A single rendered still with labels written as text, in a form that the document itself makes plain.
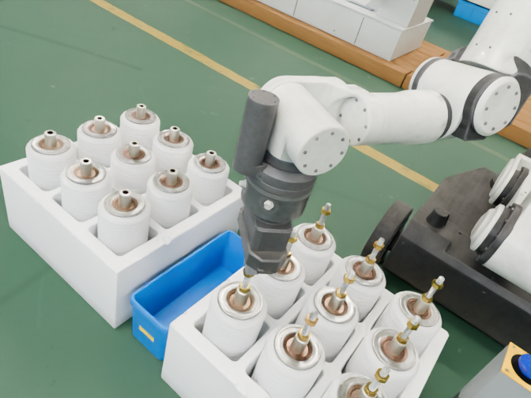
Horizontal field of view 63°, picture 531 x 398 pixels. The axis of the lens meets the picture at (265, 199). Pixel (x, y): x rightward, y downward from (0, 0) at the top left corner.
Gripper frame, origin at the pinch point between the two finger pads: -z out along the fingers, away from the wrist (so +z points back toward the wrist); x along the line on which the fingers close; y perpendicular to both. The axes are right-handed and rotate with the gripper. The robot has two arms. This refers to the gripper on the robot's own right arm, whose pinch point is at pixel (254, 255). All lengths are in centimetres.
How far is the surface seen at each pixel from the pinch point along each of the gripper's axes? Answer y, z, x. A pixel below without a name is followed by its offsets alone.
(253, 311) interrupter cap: -1.7, -10.7, -2.3
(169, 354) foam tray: 10.1, -26.1, -0.3
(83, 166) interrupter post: 27.9, -8.5, 30.0
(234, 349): 0.4, -17.7, -4.8
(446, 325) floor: -62, -36, 11
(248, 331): -1.0, -12.8, -4.6
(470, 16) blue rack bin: -299, -33, 370
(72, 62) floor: 46, -36, 135
